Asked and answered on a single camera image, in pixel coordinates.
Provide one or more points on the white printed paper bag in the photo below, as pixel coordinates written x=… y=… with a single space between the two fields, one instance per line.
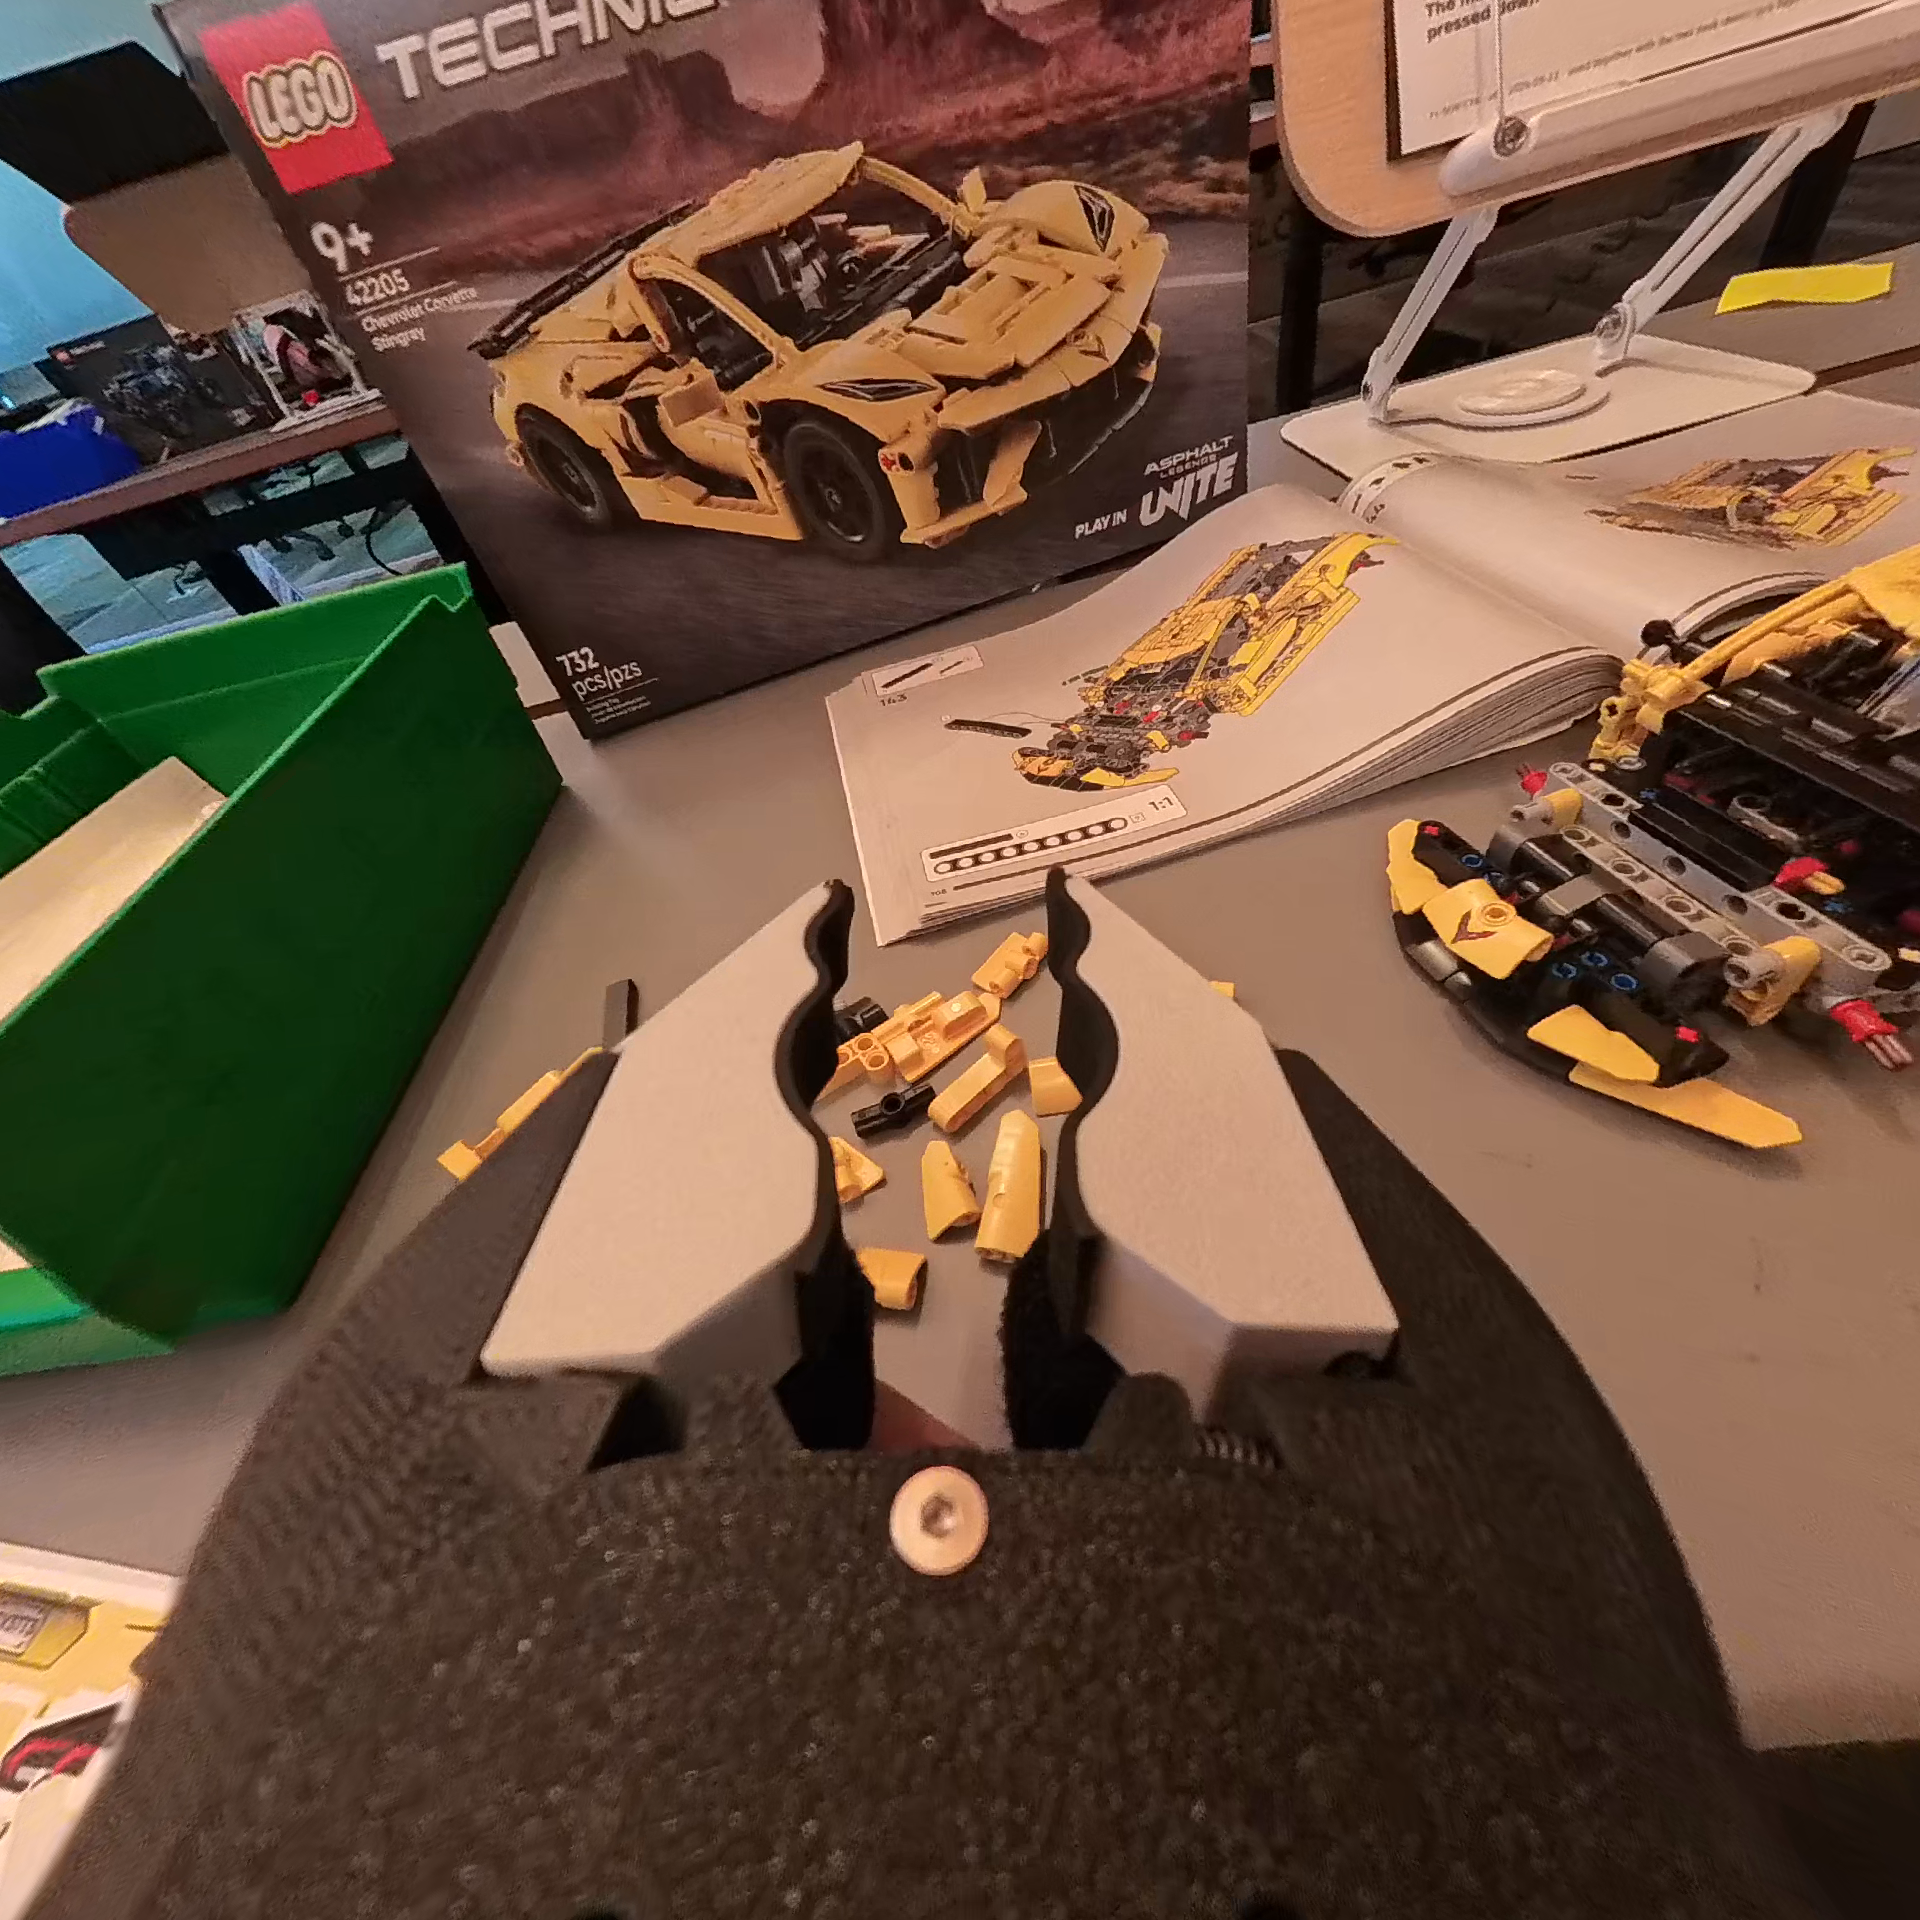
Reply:
x=91 y=869

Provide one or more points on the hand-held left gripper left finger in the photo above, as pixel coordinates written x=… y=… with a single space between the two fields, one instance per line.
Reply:
x=673 y=1199

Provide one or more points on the pile of yellow brick pieces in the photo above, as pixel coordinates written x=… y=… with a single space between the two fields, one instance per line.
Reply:
x=963 y=1094

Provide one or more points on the instruction booklet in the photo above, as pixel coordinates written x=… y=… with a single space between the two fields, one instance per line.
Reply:
x=1351 y=749

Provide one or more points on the sticker sheet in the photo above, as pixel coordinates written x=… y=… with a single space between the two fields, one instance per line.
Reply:
x=59 y=1680

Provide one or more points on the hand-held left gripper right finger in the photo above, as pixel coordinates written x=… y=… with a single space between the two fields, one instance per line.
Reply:
x=1216 y=1186

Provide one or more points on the yellow sticky note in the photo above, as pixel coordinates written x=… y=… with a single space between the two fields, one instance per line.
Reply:
x=1800 y=290

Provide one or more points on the distant toy set box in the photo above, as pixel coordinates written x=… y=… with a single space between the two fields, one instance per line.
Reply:
x=142 y=398

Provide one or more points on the green storage bin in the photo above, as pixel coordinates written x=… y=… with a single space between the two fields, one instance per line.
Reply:
x=302 y=931

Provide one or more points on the toy car set box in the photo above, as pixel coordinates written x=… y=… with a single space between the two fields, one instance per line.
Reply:
x=523 y=598

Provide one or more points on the grey desk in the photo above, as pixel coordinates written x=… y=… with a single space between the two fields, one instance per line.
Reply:
x=1574 y=1274

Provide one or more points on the printed instruction sheet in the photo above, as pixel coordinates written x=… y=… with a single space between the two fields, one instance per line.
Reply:
x=1652 y=43

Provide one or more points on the yellow brick car model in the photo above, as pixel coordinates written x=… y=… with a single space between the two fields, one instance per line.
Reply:
x=1680 y=887

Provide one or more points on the white document stand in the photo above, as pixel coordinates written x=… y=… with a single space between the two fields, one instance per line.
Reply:
x=1501 y=413

